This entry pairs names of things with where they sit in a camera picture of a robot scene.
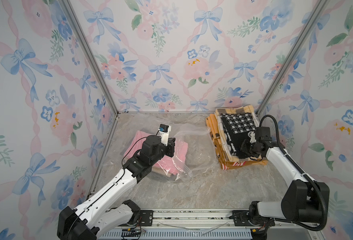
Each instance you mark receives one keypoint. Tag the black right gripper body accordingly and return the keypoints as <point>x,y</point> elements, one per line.
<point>253,148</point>

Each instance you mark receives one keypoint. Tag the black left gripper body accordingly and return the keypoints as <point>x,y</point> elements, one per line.
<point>167,150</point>

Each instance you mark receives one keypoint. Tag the black white knit blanket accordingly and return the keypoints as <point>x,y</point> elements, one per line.
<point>237,126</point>

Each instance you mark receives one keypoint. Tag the pink fleece blanket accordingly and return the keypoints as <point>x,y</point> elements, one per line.
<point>173,165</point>

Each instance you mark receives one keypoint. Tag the orange cartoon print blanket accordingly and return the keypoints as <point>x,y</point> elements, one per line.
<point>224,162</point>

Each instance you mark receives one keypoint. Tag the clear plastic vacuum bag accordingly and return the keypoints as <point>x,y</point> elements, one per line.
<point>200,156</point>

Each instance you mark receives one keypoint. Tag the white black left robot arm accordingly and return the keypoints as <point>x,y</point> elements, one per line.
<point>107,192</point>

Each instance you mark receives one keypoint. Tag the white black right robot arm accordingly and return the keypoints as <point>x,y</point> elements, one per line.
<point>305,202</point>

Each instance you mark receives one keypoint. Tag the cream fleece blanket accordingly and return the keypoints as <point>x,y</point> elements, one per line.
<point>160,174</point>

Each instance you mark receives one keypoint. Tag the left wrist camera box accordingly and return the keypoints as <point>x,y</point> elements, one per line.
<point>163,133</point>

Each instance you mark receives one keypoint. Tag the left floor aluminium rail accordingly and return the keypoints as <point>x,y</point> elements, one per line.
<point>107,145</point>

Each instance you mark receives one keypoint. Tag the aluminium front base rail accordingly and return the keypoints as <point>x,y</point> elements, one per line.
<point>166,224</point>

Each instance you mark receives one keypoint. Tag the right rear aluminium corner post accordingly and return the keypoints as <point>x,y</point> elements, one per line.
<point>304,34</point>

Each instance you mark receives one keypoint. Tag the aluminium corner post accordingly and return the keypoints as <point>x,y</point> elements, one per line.
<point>304,34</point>
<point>75,24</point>

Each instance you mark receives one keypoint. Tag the left rear aluminium corner post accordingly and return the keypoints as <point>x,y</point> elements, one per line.
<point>75,24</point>

